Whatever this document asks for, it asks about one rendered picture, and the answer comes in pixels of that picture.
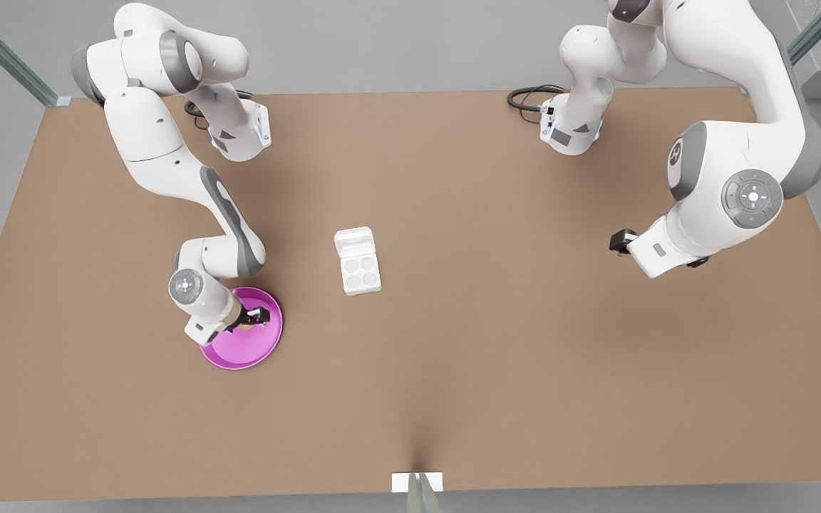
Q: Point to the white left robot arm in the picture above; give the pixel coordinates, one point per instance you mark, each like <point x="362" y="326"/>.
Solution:
<point x="731" y="164"/>

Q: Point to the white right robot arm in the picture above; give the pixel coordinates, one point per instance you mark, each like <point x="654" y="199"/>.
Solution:
<point x="161" y="142"/>

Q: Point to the white egg box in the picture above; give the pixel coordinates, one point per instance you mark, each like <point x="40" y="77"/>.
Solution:
<point x="360" y="273"/>

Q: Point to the white egg box lid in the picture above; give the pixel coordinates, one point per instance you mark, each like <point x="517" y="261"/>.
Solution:
<point x="353" y="241"/>

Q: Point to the magenta round plate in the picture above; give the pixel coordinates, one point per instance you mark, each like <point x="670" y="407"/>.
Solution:
<point x="243" y="342"/>

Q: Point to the silver frame post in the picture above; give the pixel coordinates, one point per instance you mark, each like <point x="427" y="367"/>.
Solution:
<point x="4" y="57"/>
<point x="817" y="28"/>
<point x="419" y="491"/>

